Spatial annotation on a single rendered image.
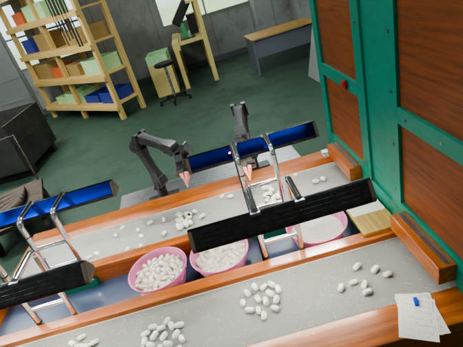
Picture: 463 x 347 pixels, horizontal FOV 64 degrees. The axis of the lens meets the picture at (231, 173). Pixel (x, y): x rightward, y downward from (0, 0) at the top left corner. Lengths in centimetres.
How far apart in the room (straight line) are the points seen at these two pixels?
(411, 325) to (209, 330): 66
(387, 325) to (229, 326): 52
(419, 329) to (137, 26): 817
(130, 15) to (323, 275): 784
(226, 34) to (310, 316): 799
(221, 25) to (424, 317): 809
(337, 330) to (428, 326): 26
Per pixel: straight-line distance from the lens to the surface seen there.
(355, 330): 129
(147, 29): 878
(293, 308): 139
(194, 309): 150
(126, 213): 219
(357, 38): 154
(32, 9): 755
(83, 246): 215
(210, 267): 162
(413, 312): 133
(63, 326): 172
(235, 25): 894
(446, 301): 137
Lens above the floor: 181
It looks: 29 degrees down
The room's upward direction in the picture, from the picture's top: 17 degrees counter-clockwise
